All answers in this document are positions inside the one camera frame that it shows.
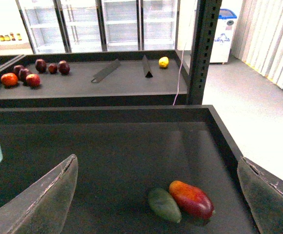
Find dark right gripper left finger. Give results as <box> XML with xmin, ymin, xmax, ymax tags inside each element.
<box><xmin>0</xmin><ymin>155</ymin><xmax>78</xmax><ymax>234</ymax></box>

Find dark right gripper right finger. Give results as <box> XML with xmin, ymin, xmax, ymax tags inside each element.
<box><xmin>237</xmin><ymin>158</ymin><xmax>283</xmax><ymax>234</ymax></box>

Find red apple on rear shelf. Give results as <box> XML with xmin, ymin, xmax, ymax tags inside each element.
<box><xmin>26</xmin><ymin>74</ymin><xmax>40</xmax><ymax>87</ymax></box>

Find red orange mango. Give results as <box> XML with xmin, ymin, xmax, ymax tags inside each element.
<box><xmin>169</xmin><ymin>180</ymin><xmax>214</xmax><ymax>220</ymax></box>

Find black front tray shelf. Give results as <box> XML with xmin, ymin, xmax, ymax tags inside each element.
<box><xmin>0</xmin><ymin>106</ymin><xmax>258</xmax><ymax>234</ymax></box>

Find black tray shelf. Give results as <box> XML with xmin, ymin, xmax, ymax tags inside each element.
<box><xmin>0</xmin><ymin>50</ymin><xmax>187</xmax><ymax>108</ymax></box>
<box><xmin>0</xmin><ymin>106</ymin><xmax>258</xmax><ymax>234</ymax></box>

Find orange tomato fruit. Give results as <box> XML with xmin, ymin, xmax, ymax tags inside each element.
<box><xmin>0</xmin><ymin>73</ymin><xmax>18</xmax><ymax>87</ymax></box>

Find dark purple fruit pair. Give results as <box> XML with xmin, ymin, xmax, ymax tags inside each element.
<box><xmin>13</xmin><ymin>65</ymin><xmax>32</xmax><ymax>83</ymax></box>

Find dark red fruit small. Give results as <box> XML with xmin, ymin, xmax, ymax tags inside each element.
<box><xmin>48</xmin><ymin>63</ymin><xmax>58</xmax><ymax>74</ymax></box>

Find dark red fruit right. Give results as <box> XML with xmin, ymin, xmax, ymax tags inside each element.
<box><xmin>58</xmin><ymin>60</ymin><xmax>70</xmax><ymax>75</ymax></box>

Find black rear tray shelf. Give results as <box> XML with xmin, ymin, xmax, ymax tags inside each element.
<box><xmin>0</xmin><ymin>50</ymin><xmax>187</xmax><ymax>108</ymax></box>

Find black metal divider left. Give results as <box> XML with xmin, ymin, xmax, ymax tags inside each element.
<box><xmin>91</xmin><ymin>58</ymin><xmax>121</xmax><ymax>83</ymax></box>

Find black metal divider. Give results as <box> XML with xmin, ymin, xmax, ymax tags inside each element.
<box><xmin>91</xmin><ymin>58</ymin><xmax>121</xmax><ymax>83</ymax></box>
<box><xmin>142</xmin><ymin>55</ymin><xmax>153</xmax><ymax>78</ymax></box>

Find black metal divider right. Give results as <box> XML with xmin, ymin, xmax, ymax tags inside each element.
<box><xmin>142</xmin><ymin>55</ymin><xmax>153</xmax><ymax>78</ymax></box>

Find yellow lemon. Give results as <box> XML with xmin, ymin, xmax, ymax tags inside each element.
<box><xmin>159</xmin><ymin>57</ymin><xmax>169</xmax><ymax>68</ymax></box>

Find glass door refrigerator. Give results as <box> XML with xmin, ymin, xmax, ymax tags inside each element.
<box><xmin>16</xmin><ymin>0</ymin><xmax>179</xmax><ymax>54</ymax></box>

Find white chest freezer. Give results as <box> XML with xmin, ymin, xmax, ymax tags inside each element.
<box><xmin>210</xmin><ymin>9</ymin><xmax>237</xmax><ymax>64</ymax></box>

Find dark perforated metal post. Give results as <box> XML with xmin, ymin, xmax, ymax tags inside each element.
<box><xmin>186</xmin><ymin>0</ymin><xmax>222</xmax><ymax>105</ymax></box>

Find pink cable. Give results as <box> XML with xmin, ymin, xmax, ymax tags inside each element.
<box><xmin>172</xmin><ymin>0</ymin><xmax>198</xmax><ymax>106</ymax></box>

